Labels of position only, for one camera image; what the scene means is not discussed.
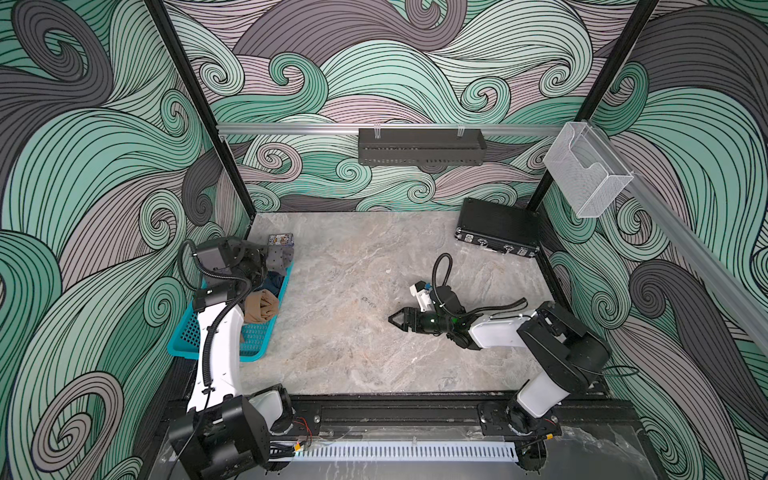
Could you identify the aluminium right rail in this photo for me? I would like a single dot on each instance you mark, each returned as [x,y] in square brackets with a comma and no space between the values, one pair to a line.
[660,190]

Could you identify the black perforated wall shelf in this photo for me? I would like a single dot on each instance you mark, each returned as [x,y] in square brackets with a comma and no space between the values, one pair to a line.
[431,149]

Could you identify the black right corner post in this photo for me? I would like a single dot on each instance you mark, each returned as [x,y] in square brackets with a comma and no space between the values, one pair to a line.
[619,67]

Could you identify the aluminium rail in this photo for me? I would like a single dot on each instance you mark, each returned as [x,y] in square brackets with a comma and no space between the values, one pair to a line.
[353,129]
[660,190]

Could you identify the black left corner post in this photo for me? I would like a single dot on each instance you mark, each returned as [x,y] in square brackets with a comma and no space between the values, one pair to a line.
[174,47]

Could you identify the clear plastic wall bin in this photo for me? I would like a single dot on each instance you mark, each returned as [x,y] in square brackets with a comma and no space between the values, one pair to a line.
[587,169]

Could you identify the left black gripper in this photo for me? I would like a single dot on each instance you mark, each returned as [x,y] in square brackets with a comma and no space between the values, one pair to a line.
[259,258]

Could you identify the grey dotted skirt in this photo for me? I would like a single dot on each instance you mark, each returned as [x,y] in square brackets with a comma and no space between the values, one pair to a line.
[279,258]

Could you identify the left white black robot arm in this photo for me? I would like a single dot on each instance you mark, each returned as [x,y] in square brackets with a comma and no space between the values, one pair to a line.
[226,431]

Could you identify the aluminium back rail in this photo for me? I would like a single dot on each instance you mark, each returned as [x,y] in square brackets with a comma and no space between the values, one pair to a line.
[353,129]

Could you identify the blue denim skirt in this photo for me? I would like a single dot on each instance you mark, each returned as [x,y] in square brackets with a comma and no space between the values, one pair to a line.
[273,283]

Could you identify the black corner post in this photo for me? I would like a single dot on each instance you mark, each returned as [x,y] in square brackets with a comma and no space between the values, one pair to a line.
[174,47]
[619,67]

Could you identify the tan brown skirt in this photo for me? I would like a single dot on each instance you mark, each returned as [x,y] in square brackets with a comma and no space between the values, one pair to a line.
[260,307]

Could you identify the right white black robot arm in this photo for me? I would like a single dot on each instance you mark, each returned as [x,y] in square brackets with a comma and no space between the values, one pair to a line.
[571,356]

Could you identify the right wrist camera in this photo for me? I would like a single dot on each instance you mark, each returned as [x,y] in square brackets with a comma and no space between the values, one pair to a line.
[435,301]

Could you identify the white slotted cable duct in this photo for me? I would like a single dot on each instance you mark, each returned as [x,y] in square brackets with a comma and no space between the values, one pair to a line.
[401,451]

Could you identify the teal plastic basket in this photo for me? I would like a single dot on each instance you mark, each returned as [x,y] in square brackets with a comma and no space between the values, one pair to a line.
[185,340]

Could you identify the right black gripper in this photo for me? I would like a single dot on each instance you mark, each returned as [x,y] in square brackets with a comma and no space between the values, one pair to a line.
[407,318]

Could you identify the black hard case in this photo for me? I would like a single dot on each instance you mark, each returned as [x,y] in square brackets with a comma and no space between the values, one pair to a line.
[501,228]

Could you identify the small playing card box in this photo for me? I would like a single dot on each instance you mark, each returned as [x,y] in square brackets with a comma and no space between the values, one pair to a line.
[281,240]

